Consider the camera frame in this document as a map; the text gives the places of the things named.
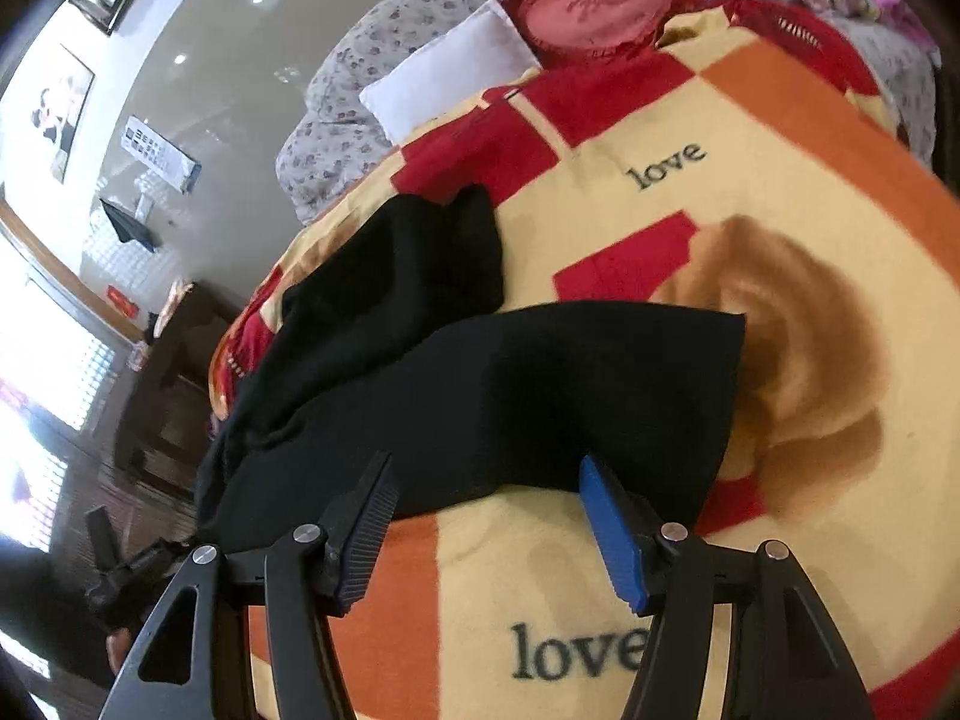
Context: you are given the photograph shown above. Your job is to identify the black pants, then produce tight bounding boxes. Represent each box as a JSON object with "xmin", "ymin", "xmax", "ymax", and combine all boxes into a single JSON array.
[{"xmin": 195, "ymin": 185, "xmax": 745, "ymax": 551}]

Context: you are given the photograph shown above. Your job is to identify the left hand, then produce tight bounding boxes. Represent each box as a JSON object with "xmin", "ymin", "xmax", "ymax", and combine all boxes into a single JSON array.
[{"xmin": 106, "ymin": 628, "xmax": 135, "ymax": 676}]

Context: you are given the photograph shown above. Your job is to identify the dark wooden table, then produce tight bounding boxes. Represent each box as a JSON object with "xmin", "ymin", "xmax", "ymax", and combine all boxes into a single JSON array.
[{"xmin": 112, "ymin": 281, "xmax": 238, "ymax": 502}]

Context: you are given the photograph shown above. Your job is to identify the grey floral quilt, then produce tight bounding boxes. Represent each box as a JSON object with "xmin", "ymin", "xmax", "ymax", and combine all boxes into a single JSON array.
[{"xmin": 273, "ymin": 0, "xmax": 594, "ymax": 226}]

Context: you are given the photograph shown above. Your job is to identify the orange red rose blanket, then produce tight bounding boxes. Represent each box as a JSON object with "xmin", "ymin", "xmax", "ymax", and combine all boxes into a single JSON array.
[{"xmin": 197, "ymin": 4, "xmax": 958, "ymax": 718}]

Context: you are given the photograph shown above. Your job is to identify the white pillow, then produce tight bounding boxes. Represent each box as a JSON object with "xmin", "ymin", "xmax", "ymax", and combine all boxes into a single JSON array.
[{"xmin": 359, "ymin": 0, "xmax": 540, "ymax": 145}]

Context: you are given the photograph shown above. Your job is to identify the red heart cushion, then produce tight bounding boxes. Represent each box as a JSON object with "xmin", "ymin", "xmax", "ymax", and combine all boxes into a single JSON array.
[{"xmin": 503, "ymin": 0, "xmax": 706, "ymax": 68}]

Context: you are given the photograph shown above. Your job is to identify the dark cloth on wall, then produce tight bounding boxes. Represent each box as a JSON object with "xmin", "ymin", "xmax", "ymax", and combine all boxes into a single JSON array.
[{"xmin": 99, "ymin": 199, "xmax": 161, "ymax": 254}]

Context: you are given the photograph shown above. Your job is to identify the white wall poster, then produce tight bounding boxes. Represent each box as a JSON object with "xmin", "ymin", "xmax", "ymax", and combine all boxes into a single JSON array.
[{"xmin": 121, "ymin": 115, "xmax": 200, "ymax": 193}]

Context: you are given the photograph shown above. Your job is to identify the framed wall picture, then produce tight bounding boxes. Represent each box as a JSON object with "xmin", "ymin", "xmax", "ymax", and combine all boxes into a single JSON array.
[{"xmin": 2, "ymin": 44, "xmax": 94, "ymax": 184}]

